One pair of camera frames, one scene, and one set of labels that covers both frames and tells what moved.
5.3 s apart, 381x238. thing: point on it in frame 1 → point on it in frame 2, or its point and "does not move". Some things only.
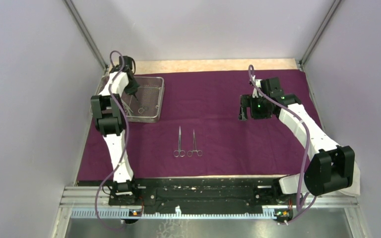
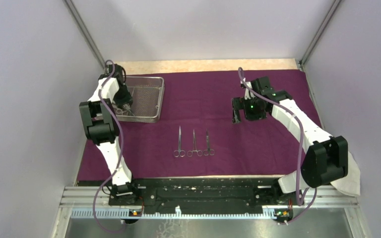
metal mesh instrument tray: x=148 y=108 does not move
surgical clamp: x=199 y=152 does not move
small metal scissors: x=143 y=108 → x=212 y=151
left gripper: x=132 y=89 → x=127 y=99
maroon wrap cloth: x=202 y=137 does not move
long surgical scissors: x=180 y=152 does not move
